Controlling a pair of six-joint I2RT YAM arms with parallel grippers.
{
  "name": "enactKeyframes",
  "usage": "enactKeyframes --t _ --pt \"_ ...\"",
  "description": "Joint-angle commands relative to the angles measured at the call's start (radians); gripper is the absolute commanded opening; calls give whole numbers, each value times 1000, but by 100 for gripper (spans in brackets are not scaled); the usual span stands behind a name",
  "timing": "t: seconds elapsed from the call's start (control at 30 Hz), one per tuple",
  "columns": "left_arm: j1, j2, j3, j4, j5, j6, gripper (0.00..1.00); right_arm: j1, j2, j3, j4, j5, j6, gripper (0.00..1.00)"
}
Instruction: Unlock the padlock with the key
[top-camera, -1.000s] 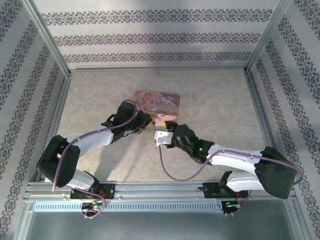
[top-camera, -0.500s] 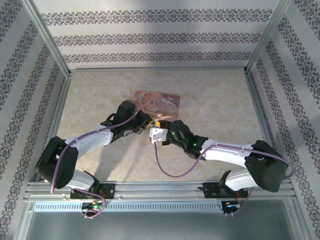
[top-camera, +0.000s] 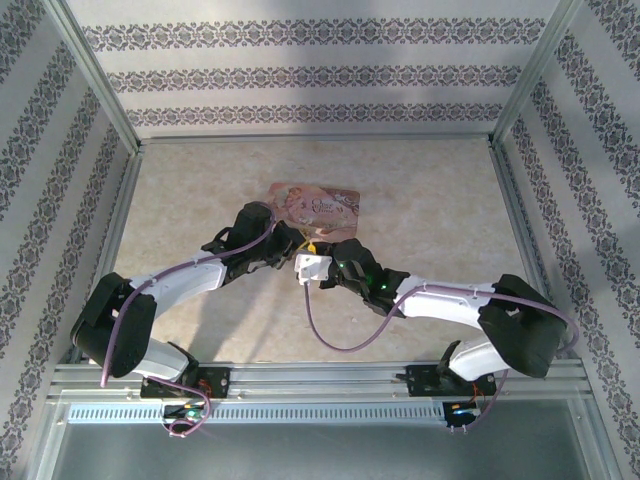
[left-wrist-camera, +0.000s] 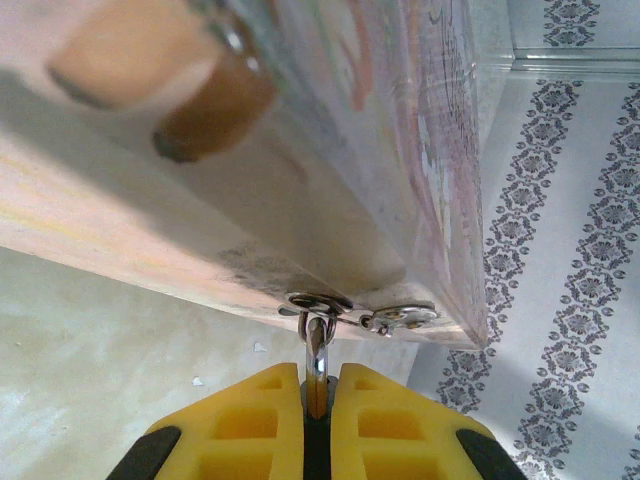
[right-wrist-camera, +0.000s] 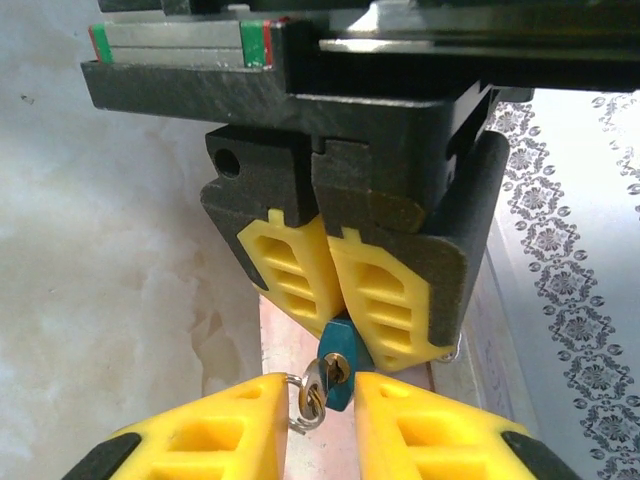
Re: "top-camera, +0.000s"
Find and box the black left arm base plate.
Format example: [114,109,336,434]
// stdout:
[139,363,232,401]

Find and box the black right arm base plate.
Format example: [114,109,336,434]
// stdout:
[404,363,499,400]

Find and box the slotted grey cable duct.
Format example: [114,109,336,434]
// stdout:
[67,399,451,426]

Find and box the aluminium frame post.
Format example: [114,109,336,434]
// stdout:
[43,0,146,155]
[490,0,587,147]

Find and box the grey metal shelf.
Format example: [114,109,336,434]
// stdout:
[47,422,609,480]

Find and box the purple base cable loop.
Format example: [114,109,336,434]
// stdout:
[467,372,507,432]
[159,387,214,441]

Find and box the aluminium table edge rail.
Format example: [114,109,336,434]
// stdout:
[487,139,562,311]
[137,132,497,147]
[69,144,147,366]

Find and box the green-lit circuit board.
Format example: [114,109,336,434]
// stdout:
[163,403,207,422]
[443,401,485,432]

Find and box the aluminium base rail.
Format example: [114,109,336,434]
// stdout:
[48,360,592,402]

